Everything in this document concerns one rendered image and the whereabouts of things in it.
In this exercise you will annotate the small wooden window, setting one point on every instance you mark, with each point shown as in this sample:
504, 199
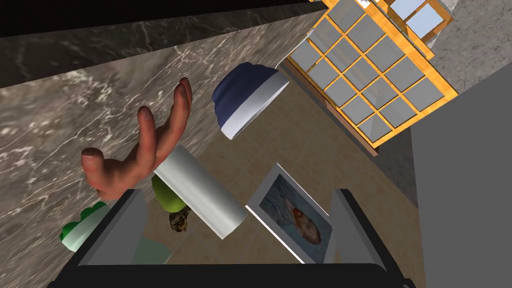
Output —
418, 18

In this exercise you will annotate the blue and white bowl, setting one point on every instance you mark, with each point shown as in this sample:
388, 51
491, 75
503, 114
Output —
240, 94

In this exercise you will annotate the flesh-coloured hand sculpture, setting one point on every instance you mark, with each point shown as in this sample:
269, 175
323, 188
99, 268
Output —
146, 156

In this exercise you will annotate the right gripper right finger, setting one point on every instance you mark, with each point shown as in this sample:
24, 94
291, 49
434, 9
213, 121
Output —
352, 236

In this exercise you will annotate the green round fruit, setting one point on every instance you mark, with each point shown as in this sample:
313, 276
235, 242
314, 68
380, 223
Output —
166, 198

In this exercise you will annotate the brown lumpy object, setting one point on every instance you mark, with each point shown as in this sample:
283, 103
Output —
180, 222

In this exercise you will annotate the white paper towel roll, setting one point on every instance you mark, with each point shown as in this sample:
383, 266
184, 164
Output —
200, 192

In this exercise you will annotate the white framed picture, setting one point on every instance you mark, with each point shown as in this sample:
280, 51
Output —
290, 212

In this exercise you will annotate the large wooden grid window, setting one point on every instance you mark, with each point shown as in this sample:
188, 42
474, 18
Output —
360, 68

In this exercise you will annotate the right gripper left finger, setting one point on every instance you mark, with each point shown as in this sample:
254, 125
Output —
120, 236

